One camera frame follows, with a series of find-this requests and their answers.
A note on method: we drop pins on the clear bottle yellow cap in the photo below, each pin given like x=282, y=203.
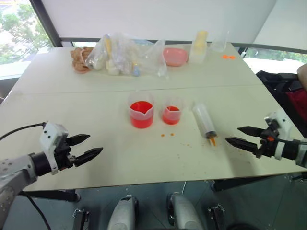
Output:
x=198, y=49

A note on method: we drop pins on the black chair with red cloth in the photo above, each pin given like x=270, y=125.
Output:
x=285, y=95

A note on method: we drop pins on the empty clear cup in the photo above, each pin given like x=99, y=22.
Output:
x=219, y=44

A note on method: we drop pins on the clear syringe orange tip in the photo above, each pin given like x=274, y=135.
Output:
x=204, y=118

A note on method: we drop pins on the large beaker with red liquid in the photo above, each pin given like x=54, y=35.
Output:
x=142, y=118

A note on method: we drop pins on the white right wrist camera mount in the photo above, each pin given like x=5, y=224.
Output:
x=283, y=124

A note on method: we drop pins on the black metal floor bracket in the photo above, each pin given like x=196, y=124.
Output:
x=217, y=216
x=80, y=219

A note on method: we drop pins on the empty clear plastic bag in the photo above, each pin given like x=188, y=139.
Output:
x=156, y=58

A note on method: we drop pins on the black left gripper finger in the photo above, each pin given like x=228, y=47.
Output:
x=90, y=154
x=80, y=138

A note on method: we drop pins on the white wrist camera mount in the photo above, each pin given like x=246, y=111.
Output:
x=49, y=134
x=283, y=124

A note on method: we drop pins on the small beaker with red liquid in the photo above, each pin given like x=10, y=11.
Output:
x=171, y=116

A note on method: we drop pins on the brown beaded object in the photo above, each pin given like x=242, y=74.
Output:
x=79, y=60

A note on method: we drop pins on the grey rounded robot leg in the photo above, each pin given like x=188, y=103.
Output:
x=185, y=212
x=122, y=213

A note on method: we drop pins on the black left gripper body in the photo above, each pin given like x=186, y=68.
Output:
x=62, y=153

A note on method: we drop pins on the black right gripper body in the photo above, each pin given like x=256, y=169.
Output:
x=267, y=148

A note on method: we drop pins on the clear plastic bag with bottles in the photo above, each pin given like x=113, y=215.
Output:
x=117, y=56

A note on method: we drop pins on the black table leg bar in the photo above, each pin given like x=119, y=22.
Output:
x=55, y=195
x=242, y=182

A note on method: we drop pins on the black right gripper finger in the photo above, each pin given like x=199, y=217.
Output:
x=244, y=144
x=251, y=131

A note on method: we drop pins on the pink plastic box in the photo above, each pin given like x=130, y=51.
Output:
x=176, y=56

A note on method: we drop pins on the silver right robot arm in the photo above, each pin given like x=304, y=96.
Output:
x=293, y=149

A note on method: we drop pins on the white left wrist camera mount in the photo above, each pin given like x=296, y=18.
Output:
x=49, y=134

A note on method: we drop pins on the white bottle in bag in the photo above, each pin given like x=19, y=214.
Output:
x=96, y=63

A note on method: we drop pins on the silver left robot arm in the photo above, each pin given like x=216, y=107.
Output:
x=16, y=169

